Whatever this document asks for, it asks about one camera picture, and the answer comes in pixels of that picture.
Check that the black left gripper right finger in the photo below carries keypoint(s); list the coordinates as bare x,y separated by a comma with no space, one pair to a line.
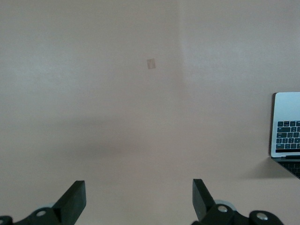
206,204

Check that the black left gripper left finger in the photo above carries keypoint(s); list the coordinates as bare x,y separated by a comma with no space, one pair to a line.
70,204

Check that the silver laptop with black keyboard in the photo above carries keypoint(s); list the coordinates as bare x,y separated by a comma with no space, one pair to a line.
287,131

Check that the small beige tape patch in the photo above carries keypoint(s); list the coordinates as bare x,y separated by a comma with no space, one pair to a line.
151,63

